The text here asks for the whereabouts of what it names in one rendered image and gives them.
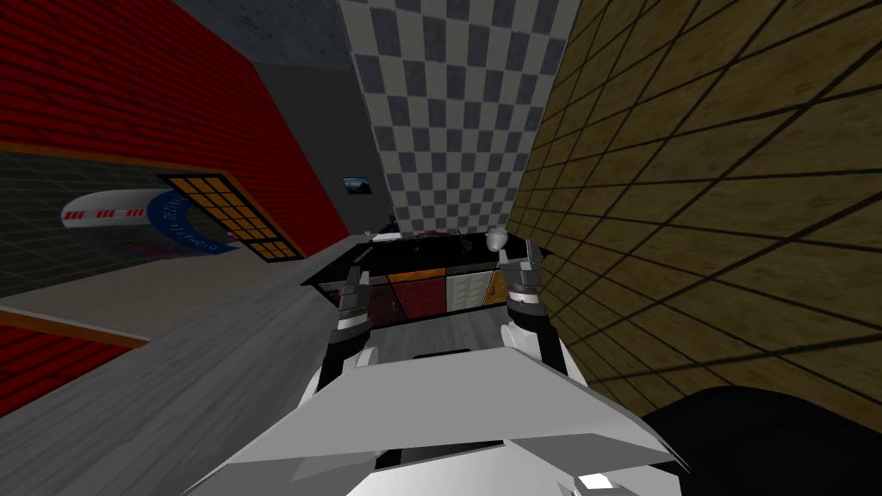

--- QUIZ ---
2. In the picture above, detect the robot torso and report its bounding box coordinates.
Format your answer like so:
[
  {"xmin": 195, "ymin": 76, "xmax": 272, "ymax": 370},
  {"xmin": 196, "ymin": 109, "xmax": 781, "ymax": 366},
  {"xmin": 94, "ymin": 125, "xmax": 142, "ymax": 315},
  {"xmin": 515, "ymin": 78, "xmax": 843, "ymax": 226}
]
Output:
[{"xmin": 180, "ymin": 344, "xmax": 692, "ymax": 496}]

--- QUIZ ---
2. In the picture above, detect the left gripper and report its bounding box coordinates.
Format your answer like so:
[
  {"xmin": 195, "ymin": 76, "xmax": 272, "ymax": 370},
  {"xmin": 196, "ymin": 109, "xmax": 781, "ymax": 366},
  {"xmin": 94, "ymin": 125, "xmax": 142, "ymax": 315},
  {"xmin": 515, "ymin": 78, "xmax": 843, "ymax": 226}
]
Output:
[{"xmin": 336, "ymin": 265, "xmax": 374, "ymax": 322}]

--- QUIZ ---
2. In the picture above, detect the orange paned door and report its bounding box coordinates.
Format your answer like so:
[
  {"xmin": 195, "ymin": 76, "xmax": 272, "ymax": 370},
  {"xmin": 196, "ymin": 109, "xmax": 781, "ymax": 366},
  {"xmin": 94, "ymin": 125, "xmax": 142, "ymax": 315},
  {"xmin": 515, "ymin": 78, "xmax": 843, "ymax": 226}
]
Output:
[{"xmin": 158, "ymin": 172, "xmax": 307, "ymax": 264}]

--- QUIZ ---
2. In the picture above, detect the black cabinet with coloured fronts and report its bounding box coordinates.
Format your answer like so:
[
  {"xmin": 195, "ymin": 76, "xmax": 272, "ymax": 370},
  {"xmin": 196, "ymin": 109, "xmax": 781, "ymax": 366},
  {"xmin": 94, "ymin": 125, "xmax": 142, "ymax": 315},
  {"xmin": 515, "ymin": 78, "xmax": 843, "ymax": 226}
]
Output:
[{"xmin": 300, "ymin": 230, "xmax": 554, "ymax": 330}]

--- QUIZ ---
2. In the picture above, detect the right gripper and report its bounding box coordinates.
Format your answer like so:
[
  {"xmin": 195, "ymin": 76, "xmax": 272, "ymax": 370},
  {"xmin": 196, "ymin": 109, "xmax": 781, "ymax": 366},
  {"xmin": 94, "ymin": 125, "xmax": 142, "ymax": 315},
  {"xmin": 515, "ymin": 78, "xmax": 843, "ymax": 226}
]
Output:
[{"xmin": 497, "ymin": 239, "xmax": 544, "ymax": 297}]

